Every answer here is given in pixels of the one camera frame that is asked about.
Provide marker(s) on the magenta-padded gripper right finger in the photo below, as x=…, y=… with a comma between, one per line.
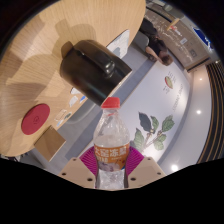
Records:
x=146, y=170

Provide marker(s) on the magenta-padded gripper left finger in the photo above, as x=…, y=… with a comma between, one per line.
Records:
x=78, y=171

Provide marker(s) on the clear red-capped drink bottle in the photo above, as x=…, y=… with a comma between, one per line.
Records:
x=111, y=133

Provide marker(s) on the flat round red coaster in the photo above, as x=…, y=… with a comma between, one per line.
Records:
x=35, y=119

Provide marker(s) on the small white packet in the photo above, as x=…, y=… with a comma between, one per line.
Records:
x=73, y=101

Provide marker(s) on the small blue packet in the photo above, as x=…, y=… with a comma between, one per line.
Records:
x=82, y=98

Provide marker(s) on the recessed ceiling lights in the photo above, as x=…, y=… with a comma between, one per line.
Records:
x=198, y=112

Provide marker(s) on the dark brown mug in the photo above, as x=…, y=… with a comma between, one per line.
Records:
x=90, y=71

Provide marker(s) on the person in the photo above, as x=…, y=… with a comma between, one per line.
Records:
x=156, y=43

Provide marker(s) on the white printed paper sheet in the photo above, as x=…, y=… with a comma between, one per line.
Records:
x=120, y=43

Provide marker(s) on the grey upholstered chair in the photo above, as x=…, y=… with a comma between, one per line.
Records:
x=140, y=40

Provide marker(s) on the coffee plant wall mural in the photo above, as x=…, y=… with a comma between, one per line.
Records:
x=156, y=100

